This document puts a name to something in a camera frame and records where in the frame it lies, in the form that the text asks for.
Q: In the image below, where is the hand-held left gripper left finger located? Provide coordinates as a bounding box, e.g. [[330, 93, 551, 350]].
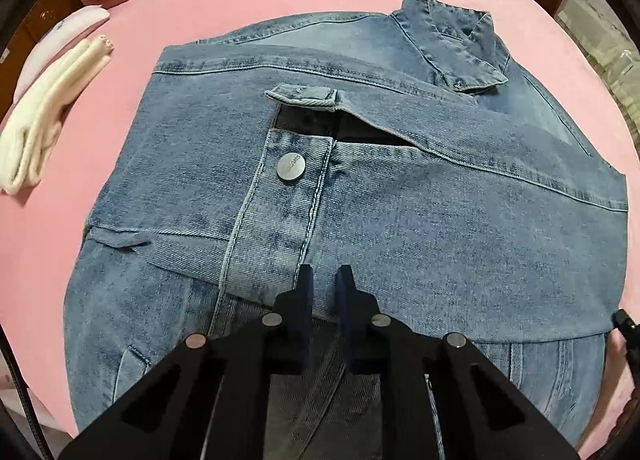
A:
[[57, 264, 315, 460]]

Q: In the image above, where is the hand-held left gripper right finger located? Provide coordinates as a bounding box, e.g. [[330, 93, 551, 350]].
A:
[[334, 264, 583, 460]]

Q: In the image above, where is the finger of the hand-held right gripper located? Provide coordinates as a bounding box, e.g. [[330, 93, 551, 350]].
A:
[[612, 309, 640, 346]]

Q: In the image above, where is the blue denim jacket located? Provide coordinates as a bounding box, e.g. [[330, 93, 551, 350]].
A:
[[62, 0, 630, 460]]

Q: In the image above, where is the folded white towel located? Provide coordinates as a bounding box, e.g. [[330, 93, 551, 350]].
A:
[[0, 35, 115, 195]]

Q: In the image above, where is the white printed pillow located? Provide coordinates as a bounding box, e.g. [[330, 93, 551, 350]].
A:
[[12, 5, 111, 106]]

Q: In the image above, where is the wooden headboard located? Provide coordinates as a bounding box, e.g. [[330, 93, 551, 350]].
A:
[[0, 0, 83, 116]]

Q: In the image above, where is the black cable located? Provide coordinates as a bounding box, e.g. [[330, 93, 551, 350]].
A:
[[0, 330, 56, 460]]

